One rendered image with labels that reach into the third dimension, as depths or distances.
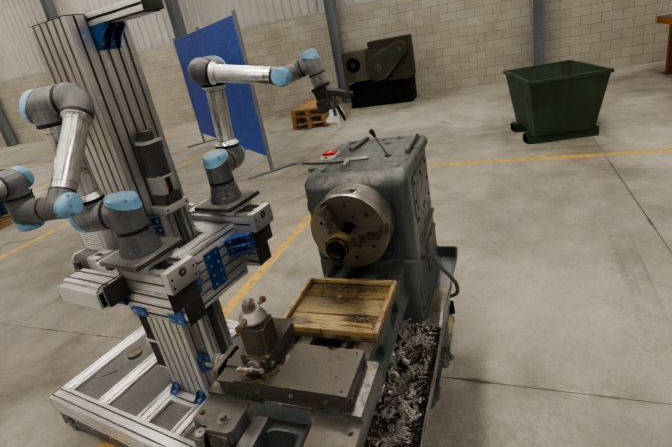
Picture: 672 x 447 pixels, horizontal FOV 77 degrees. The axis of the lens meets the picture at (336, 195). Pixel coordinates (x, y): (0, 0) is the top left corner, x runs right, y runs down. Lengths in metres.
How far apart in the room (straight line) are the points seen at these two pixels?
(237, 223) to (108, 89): 0.77
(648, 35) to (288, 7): 8.48
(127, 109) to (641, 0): 10.87
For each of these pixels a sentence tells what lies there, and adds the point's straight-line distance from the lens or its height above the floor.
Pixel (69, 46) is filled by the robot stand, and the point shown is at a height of 1.93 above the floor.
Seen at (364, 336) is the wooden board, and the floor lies 0.89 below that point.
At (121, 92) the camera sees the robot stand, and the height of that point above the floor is 1.73.
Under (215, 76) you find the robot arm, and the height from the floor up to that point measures 1.72.
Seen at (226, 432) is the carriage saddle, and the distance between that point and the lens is 1.27.
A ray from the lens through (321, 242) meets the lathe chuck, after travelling 1.71.
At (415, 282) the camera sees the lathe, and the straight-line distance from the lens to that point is 1.88.
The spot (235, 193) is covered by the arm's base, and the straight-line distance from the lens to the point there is 2.03.
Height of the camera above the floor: 1.79
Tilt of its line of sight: 20 degrees down
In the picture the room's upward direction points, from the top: 11 degrees counter-clockwise
